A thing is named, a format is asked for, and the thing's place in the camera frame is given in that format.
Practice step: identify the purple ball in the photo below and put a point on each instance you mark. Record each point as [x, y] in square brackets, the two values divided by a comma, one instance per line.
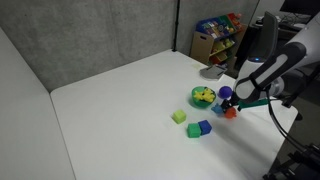
[225, 91]

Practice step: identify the wooden toy shelf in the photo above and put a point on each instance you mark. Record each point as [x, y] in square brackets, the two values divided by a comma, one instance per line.
[216, 36]

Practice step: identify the black camera stand pole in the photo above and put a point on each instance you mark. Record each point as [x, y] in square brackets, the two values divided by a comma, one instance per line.
[175, 25]

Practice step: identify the blue cube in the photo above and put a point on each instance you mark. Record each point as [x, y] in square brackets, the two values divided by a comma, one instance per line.
[205, 127]

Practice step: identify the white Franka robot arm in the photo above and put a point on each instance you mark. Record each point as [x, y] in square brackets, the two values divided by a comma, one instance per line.
[276, 63]

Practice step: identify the black tripod leg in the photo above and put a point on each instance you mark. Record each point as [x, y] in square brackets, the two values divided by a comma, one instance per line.
[301, 88]

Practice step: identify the light blue toy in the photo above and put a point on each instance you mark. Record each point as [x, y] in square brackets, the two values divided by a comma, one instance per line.
[217, 108]

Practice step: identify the lime green cube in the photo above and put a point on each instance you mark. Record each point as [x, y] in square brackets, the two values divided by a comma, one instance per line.
[179, 116]

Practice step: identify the black computer monitor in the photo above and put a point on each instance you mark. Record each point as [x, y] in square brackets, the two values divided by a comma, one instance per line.
[300, 7]

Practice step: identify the dark green cube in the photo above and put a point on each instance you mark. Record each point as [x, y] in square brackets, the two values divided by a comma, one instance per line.
[193, 130]

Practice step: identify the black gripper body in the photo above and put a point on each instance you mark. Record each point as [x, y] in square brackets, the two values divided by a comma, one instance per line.
[235, 100]

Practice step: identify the orange toy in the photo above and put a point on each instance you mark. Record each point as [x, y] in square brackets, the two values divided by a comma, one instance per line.
[230, 114]

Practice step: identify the teal camera mount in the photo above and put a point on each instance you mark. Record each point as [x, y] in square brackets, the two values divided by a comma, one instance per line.
[253, 103]

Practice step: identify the green bowl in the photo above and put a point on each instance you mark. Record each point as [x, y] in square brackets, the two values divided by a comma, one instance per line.
[201, 100]

